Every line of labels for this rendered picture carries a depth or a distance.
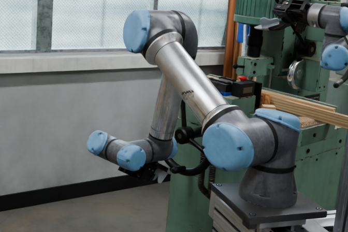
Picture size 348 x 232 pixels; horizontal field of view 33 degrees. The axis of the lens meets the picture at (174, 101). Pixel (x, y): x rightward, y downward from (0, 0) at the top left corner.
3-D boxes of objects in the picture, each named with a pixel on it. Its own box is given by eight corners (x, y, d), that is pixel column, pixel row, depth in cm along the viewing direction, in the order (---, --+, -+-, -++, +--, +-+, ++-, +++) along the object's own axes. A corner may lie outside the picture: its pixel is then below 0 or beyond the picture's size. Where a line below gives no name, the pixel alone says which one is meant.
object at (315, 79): (295, 87, 230) (300, 57, 227) (305, 86, 235) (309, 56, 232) (316, 92, 223) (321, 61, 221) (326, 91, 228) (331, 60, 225)
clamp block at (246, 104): (198, 114, 212) (201, 90, 210) (222, 110, 221) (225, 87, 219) (230, 125, 202) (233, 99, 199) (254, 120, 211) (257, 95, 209)
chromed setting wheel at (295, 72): (283, 90, 224) (287, 57, 221) (301, 87, 233) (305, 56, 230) (290, 91, 222) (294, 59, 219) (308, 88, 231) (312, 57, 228)
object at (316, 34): (305, 39, 227) (310, -1, 223) (317, 38, 233) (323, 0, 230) (324, 42, 221) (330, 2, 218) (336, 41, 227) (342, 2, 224)
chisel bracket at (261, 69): (234, 77, 225) (237, 56, 223) (257, 75, 235) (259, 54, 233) (250, 82, 220) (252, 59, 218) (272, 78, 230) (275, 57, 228)
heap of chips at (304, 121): (285, 121, 200) (286, 116, 200) (302, 118, 207) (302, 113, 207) (303, 127, 195) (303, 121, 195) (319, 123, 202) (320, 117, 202)
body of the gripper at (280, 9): (280, -9, 193) (312, -5, 185) (290, 6, 199) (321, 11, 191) (269, 10, 191) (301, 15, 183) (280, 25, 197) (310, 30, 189)
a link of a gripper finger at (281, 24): (266, 20, 198) (290, 11, 194) (269, 23, 199) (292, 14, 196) (267, 31, 195) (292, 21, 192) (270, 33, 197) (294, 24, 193)
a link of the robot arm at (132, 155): (157, 143, 177) (134, 134, 185) (127, 148, 170) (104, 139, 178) (155, 168, 179) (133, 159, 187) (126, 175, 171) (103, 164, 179)
